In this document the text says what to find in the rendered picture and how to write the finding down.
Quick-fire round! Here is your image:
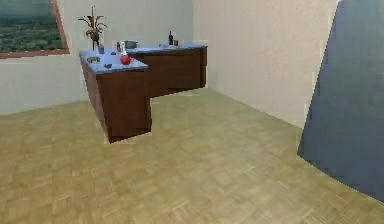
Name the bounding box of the brown framed window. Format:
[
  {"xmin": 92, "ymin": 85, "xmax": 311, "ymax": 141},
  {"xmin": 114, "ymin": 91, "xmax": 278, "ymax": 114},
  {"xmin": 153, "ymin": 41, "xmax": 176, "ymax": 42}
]
[{"xmin": 0, "ymin": 0, "xmax": 71, "ymax": 60}]

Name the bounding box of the grey blue fridge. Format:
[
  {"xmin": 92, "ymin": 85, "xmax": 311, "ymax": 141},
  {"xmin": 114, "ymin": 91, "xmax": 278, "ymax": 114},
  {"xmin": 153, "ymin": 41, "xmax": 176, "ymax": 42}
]
[{"xmin": 297, "ymin": 0, "xmax": 384, "ymax": 203}]

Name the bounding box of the brown counter with blue top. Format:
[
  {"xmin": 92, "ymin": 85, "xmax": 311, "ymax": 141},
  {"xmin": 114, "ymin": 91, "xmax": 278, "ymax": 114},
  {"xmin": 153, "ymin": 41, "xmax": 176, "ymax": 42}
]
[{"xmin": 78, "ymin": 44, "xmax": 209, "ymax": 145}]

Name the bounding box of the brown house plant in vase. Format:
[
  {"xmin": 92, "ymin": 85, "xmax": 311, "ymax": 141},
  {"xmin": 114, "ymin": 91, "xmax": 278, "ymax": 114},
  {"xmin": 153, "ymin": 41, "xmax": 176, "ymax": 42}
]
[{"xmin": 77, "ymin": 5, "xmax": 108, "ymax": 52}]

